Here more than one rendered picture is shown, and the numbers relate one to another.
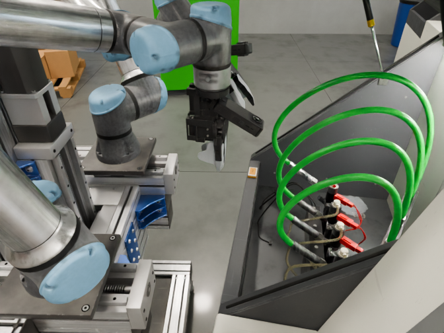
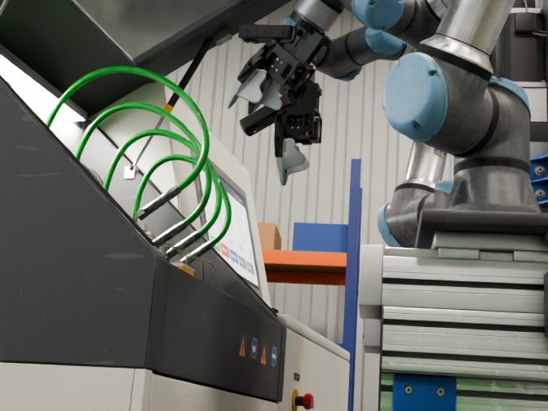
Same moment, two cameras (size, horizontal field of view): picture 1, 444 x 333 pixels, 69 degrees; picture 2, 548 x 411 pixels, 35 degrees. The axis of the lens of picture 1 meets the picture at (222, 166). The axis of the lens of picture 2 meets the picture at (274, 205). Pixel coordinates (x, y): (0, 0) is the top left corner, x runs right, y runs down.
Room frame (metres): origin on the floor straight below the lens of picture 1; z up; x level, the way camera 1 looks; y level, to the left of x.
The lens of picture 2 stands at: (2.27, 0.18, 0.70)
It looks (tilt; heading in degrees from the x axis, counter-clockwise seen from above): 16 degrees up; 187
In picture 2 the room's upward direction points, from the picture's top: 4 degrees clockwise
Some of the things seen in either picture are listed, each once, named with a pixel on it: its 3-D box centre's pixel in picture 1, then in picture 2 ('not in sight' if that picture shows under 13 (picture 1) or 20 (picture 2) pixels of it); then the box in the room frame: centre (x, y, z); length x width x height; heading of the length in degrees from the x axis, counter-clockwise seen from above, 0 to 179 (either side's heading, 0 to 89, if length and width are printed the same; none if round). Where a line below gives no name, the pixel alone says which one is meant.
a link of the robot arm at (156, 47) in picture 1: (162, 45); (339, 56); (0.58, 0.10, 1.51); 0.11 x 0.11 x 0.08; 45
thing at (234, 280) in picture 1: (244, 232); (220, 342); (0.75, -0.07, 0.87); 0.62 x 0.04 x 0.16; 169
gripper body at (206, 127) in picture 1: (209, 112); (298, 113); (0.64, 0.03, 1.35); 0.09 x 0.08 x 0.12; 79
